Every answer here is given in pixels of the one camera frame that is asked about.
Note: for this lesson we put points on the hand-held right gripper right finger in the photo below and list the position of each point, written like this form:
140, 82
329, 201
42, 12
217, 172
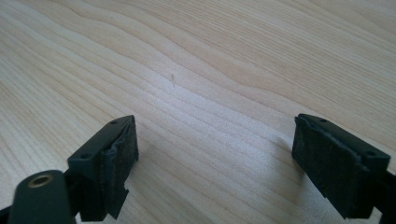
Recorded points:
336, 168

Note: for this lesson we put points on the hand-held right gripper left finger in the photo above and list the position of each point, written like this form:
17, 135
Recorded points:
102, 165

